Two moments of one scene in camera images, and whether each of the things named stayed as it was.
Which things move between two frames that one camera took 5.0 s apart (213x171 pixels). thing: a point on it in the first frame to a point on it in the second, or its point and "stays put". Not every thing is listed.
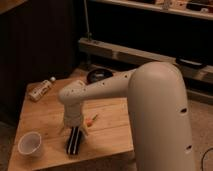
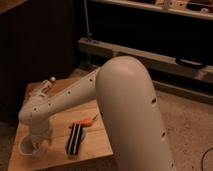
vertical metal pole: x=87 y=19 stays put
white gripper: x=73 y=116 to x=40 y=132
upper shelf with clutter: x=199 y=8 stays put
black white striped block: x=74 y=142 stays put
